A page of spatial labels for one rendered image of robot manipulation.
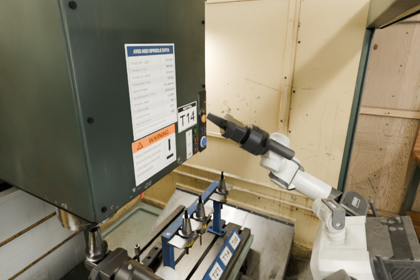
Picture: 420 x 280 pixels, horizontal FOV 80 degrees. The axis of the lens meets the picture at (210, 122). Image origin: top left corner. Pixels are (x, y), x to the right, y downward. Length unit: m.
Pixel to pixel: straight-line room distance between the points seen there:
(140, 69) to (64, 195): 0.30
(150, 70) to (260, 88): 0.96
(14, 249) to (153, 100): 0.90
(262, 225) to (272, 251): 0.16
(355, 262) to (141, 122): 0.70
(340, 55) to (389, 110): 1.85
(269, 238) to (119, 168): 1.30
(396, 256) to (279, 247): 0.90
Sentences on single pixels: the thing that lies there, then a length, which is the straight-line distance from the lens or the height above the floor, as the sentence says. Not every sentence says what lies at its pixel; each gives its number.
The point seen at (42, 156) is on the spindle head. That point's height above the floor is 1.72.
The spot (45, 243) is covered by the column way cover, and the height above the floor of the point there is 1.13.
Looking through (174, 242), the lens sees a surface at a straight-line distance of 1.06.
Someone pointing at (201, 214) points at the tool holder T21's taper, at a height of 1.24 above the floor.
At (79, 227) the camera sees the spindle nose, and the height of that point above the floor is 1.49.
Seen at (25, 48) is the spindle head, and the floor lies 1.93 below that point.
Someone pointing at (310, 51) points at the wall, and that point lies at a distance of 1.39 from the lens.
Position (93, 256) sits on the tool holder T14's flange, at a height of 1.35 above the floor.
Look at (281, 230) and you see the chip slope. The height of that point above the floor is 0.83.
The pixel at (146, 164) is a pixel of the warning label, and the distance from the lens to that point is 0.62.
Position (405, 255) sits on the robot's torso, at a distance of 0.91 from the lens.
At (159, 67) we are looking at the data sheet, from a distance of 0.61.
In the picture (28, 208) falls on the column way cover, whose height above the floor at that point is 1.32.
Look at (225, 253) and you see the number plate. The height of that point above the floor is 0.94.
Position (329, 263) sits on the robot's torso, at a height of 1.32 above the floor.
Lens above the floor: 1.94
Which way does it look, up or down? 18 degrees down
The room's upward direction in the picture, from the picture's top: straight up
